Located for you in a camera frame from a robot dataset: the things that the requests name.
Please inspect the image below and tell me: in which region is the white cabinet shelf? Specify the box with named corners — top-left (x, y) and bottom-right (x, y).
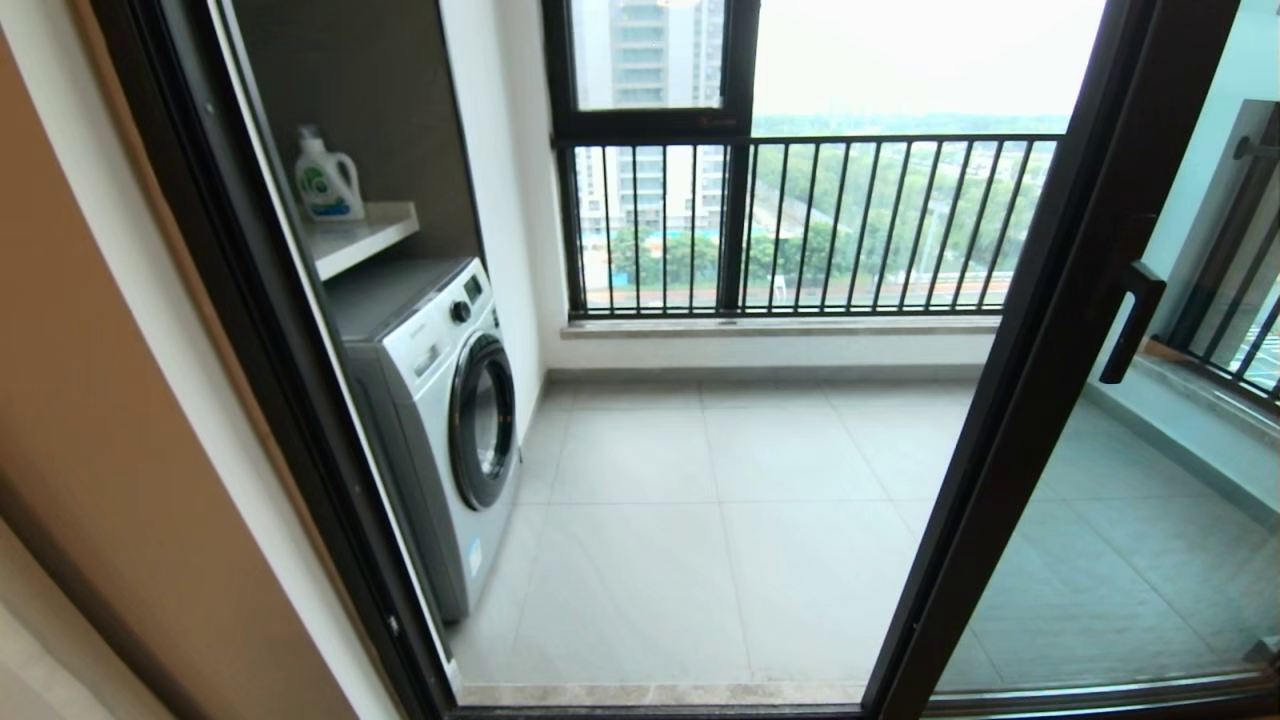
top-left (300, 202), bottom-right (421, 283)

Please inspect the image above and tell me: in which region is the dark window frame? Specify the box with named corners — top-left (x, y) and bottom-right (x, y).
top-left (540, 0), bottom-right (761, 317)

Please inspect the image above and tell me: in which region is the beige curtain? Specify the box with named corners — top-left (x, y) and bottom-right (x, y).
top-left (0, 520), bottom-right (176, 720)

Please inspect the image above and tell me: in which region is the dark framed sliding glass door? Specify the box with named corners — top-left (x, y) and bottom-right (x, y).
top-left (862, 0), bottom-right (1280, 720)

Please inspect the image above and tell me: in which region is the built-in laundry cabinet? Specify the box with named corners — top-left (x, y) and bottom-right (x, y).
top-left (205, 0), bottom-right (486, 696)

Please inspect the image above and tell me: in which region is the stone door threshold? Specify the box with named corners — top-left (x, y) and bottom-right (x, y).
top-left (455, 682), bottom-right (869, 707)

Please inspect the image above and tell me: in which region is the stone window sill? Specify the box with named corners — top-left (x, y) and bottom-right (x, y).
top-left (560, 314), bottom-right (1003, 341)

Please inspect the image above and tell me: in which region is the white laundry detergent bottle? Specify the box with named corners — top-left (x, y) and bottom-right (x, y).
top-left (292, 124), bottom-right (367, 223)

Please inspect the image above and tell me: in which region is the silver front-load washing machine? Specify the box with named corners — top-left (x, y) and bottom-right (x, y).
top-left (322, 256), bottom-right (523, 623)

